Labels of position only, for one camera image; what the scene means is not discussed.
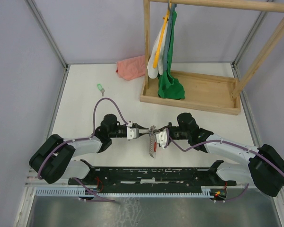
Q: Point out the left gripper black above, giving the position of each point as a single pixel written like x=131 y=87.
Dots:
x=136 y=126

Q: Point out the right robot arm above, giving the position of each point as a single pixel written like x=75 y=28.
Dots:
x=261 y=166

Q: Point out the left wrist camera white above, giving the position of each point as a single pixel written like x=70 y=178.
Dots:
x=132 y=130

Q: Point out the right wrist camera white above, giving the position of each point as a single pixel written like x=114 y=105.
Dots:
x=162 y=138

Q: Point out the yellow clothes hanger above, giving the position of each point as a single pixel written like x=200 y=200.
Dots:
x=162 y=37

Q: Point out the pink cloth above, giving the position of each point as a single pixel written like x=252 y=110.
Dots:
x=131 y=68

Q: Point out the grey clothes hanger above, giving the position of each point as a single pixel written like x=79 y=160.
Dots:
x=168 y=35

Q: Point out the key with green tag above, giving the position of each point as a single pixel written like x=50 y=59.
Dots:
x=101 y=89

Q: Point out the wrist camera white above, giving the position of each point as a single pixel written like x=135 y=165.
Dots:
x=132 y=130
x=162 y=138

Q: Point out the green hanging garment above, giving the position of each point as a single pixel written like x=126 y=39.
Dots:
x=169 y=86

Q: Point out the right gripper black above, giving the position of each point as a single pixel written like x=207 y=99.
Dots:
x=169 y=125

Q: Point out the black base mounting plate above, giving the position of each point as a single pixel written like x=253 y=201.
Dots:
x=144 y=180

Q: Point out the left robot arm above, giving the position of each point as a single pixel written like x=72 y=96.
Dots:
x=53 y=160

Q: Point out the wooden clothes rack tray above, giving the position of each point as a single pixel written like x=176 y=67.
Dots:
x=210 y=92

